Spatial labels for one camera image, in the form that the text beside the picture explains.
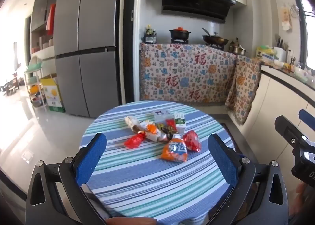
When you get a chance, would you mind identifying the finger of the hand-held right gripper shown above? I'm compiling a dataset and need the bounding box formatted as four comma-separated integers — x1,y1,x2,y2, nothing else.
298,109,315,129
275,115,309,147

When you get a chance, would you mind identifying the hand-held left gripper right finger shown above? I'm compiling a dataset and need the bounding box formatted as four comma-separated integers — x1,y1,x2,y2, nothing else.
207,134,289,225

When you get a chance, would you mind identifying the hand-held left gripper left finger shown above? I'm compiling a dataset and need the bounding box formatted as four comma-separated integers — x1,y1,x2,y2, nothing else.
26,132,109,225

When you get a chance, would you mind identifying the large red snack packet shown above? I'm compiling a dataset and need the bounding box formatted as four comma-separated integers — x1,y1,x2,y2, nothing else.
183,130,202,152

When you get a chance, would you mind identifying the small red wrapper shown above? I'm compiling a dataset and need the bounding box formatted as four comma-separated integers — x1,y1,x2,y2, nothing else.
124,133,145,149

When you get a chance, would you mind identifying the orange snack packet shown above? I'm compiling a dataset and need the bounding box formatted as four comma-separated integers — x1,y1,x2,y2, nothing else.
161,135,188,163

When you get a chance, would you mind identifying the red white long wrapper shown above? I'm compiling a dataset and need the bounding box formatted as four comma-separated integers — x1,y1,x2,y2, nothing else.
125,116,148,132

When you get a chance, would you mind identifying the green white milk carton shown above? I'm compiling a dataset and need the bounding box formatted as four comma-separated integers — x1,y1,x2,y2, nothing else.
174,112,187,134

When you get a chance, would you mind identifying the dark candy wrapper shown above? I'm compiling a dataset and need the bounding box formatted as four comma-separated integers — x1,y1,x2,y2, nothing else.
157,120,178,135

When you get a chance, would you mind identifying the orange silver wrapper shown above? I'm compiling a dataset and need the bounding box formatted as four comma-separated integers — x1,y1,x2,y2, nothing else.
141,120,160,134

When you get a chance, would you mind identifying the white brown wrapper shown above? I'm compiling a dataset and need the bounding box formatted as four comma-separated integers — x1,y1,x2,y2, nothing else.
144,130,173,143

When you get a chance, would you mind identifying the white cartoon print packet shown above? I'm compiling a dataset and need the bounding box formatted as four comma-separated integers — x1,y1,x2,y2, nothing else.
153,109,173,122

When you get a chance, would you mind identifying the person's left hand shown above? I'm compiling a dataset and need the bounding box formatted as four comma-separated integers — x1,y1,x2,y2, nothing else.
108,216,158,225

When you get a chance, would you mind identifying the hexagon pattern rug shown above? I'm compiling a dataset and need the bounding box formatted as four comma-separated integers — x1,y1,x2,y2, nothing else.
221,123,246,157

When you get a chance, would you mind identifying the white base cabinet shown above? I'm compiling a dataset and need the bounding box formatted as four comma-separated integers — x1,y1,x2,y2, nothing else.
228,64,315,147

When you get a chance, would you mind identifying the white bowl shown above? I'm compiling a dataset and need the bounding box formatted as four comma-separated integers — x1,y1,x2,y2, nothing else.
294,66,309,78

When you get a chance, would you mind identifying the blue striped tablecloth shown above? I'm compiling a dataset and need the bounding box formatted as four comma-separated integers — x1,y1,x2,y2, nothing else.
79,100,243,225

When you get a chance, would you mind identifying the small printed blanket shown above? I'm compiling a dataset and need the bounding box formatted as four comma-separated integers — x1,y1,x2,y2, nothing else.
225,55,262,125

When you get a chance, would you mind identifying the white knife block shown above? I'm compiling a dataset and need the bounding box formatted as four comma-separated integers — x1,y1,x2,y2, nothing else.
274,34,287,63

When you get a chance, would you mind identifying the yellow cardboard box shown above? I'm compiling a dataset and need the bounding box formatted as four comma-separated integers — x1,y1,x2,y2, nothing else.
40,75,66,113

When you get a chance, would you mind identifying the yellow green package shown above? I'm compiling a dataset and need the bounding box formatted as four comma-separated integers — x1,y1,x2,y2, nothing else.
256,45,276,61

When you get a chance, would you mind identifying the window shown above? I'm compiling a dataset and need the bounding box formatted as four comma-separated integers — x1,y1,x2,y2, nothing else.
295,0,315,73

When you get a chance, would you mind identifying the white storage rack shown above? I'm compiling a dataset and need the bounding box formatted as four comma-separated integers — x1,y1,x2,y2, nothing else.
24,56,48,111

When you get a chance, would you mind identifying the steel pot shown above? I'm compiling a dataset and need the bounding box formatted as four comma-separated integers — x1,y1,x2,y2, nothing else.
229,41,247,56

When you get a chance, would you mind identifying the large printed blanket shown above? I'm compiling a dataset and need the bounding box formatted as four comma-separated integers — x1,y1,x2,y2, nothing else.
139,42,238,107

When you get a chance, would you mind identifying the dark wooden furniture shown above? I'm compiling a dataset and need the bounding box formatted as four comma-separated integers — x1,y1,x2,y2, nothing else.
0,75,20,96

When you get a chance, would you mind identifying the grey refrigerator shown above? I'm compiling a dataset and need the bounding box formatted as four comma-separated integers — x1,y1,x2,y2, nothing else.
54,0,123,118

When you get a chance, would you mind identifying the wok with glass lid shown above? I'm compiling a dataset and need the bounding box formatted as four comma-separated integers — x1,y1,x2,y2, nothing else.
202,27,229,46

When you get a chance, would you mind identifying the black clay pot orange lid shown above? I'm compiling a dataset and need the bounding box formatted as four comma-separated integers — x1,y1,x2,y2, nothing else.
169,27,192,40

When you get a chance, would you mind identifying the red hanging bag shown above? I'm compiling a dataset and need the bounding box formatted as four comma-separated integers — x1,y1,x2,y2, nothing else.
45,4,57,36

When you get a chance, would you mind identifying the black range hood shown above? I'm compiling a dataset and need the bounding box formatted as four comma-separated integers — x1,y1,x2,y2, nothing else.
161,0,236,22

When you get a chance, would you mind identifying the hanging wall decoration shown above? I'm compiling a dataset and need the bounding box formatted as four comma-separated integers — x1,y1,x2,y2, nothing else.
281,4,299,31

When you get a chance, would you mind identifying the black door frame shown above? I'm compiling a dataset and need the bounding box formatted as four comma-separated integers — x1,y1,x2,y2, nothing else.
120,0,137,104

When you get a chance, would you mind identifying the dark wall cabinet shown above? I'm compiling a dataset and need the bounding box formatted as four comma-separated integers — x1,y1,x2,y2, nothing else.
30,0,62,58

